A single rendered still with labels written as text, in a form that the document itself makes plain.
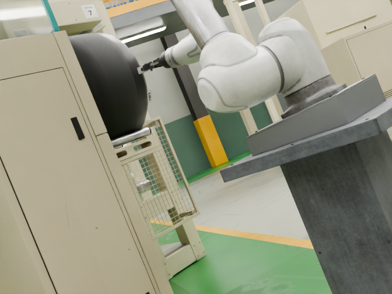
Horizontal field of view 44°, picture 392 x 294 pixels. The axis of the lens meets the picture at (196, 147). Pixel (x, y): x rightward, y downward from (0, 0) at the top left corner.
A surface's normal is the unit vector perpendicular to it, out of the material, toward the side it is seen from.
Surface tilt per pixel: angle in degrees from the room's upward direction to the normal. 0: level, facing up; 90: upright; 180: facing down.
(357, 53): 90
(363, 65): 90
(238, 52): 72
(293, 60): 92
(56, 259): 90
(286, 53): 79
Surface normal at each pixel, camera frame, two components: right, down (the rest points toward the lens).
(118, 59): 0.53, -0.46
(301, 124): -0.61, 0.26
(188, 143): 0.30, -0.11
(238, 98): 0.28, 0.52
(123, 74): 0.64, -0.22
